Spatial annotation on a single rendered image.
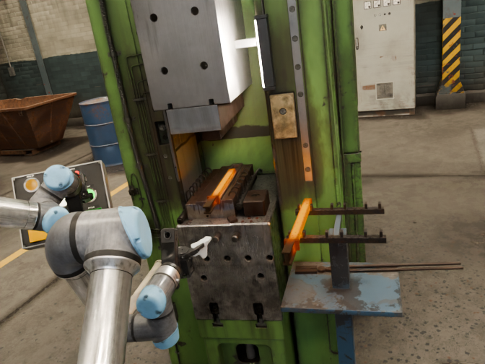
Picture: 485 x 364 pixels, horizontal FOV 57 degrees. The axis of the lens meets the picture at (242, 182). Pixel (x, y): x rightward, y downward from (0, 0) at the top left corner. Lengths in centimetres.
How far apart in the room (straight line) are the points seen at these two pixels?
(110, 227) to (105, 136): 537
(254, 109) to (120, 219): 126
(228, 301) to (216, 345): 26
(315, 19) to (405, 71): 514
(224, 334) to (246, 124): 95
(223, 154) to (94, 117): 423
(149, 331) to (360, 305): 70
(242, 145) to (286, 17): 72
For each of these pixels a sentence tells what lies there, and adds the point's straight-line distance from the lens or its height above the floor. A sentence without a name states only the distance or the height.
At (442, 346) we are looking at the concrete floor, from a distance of 253.
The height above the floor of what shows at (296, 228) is 97.
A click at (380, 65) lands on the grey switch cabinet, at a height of 75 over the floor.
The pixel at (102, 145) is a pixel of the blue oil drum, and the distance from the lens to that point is 634.
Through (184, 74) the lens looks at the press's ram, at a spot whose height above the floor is 148.
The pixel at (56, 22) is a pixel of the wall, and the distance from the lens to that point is 1001.
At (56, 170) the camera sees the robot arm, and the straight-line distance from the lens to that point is 138.
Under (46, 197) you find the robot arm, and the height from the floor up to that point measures 124.
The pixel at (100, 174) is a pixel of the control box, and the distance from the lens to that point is 182.
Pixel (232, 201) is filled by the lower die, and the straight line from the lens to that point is 172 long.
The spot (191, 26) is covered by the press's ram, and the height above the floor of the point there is 164.
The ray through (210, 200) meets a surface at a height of 101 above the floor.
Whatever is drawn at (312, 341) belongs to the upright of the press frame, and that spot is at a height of 20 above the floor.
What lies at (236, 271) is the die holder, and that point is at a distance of 180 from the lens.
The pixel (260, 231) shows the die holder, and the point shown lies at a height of 88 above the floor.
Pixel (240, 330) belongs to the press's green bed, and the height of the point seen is 41.
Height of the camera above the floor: 164
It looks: 20 degrees down
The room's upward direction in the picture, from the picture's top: 9 degrees counter-clockwise
